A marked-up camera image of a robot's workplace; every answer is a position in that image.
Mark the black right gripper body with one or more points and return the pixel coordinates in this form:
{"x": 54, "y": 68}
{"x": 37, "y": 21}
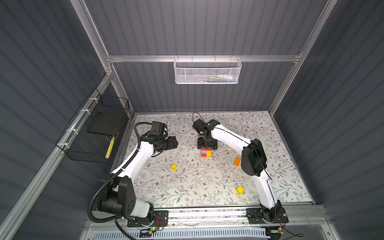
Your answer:
{"x": 202, "y": 143}

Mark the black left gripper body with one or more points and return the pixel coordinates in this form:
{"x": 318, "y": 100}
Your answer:
{"x": 169, "y": 143}

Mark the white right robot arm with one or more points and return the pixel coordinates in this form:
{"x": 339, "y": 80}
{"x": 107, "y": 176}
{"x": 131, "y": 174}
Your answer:
{"x": 253, "y": 163}

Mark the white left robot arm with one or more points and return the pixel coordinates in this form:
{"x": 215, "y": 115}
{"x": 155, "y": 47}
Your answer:
{"x": 117, "y": 197}

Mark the orange block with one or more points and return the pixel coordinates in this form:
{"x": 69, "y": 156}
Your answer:
{"x": 237, "y": 161}

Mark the yellow cube lower right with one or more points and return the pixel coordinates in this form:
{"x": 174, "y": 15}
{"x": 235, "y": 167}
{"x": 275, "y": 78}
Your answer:
{"x": 240, "y": 190}

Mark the yellow marker pen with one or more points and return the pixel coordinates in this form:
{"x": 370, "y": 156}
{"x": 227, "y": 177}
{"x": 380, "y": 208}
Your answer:
{"x": 110, "y": 148}

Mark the pens in white basket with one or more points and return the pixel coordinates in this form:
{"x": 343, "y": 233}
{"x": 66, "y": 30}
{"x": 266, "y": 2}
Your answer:
{"x": 226, "y": 79}

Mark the black flat pad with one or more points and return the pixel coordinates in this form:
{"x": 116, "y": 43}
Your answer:
{"x": 104, "y": 124}

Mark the white perforated vent panel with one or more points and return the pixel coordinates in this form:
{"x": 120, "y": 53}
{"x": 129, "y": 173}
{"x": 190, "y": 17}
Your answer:
{"x": 202, "y": 233}

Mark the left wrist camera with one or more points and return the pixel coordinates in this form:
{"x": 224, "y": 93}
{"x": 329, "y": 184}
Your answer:
{"x": 159, "y": 130}

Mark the white wire mesh basket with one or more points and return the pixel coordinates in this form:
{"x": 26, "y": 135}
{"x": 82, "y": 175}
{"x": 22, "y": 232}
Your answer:
{"x": 190, "y": 71}

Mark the black wire basket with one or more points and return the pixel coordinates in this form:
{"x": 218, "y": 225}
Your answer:
{"x": 79, "y": 145}

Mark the aluminium mounting rail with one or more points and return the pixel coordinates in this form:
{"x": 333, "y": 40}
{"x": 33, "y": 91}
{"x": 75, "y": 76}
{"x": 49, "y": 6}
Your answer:
{"x": 300, "y": 214}

